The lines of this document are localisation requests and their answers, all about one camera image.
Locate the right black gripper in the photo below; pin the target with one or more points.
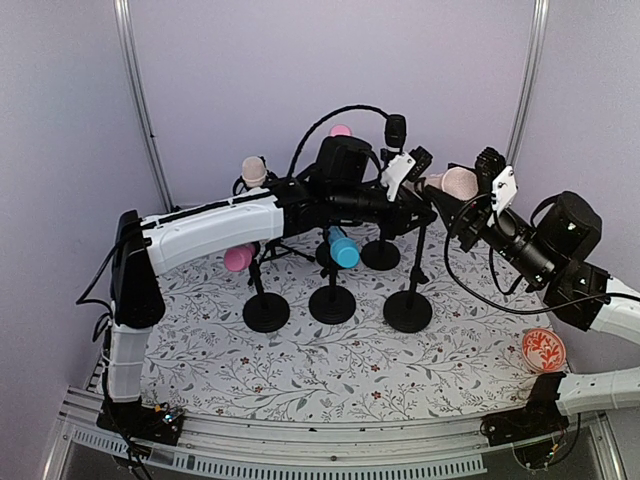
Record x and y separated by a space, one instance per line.
471 219

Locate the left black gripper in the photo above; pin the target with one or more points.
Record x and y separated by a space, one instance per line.
406 203

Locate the beige pink microphone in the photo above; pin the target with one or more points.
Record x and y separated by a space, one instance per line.
458 182

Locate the blue microphone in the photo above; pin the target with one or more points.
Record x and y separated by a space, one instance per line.
343 250

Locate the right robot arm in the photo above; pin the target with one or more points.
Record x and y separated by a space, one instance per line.
549 251

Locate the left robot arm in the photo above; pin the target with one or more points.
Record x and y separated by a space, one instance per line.
147 248

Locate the pink microphone back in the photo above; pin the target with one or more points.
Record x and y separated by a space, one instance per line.
340 130

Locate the black microphone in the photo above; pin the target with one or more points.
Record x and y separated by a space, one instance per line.
395 132

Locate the black tripod shockmount stand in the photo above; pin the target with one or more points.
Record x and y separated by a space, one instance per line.
274 249

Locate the beige microphone in shockmount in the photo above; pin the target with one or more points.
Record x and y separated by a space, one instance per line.
254 172

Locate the floral table mat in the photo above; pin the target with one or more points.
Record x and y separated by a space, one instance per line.
203 357

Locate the red white patterned bowl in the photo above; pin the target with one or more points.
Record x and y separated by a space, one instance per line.
543 351

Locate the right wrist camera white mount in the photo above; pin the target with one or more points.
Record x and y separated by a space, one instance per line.
504 189

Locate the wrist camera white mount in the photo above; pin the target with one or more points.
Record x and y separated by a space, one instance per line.
395 174
504 189

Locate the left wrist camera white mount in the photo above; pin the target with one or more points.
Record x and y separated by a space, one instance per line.
395 174

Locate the right aluminium frame post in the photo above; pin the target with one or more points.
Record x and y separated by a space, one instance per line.
531 67

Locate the aluminium frame post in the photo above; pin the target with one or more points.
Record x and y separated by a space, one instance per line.
531 67
125 31

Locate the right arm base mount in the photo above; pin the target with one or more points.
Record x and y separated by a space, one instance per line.
539 416

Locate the front aluminium rail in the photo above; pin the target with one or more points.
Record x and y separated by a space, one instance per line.
212 447

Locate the left aluminium frame post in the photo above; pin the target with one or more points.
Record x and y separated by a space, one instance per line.
125 31

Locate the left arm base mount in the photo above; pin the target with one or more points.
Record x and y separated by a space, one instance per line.
132 420

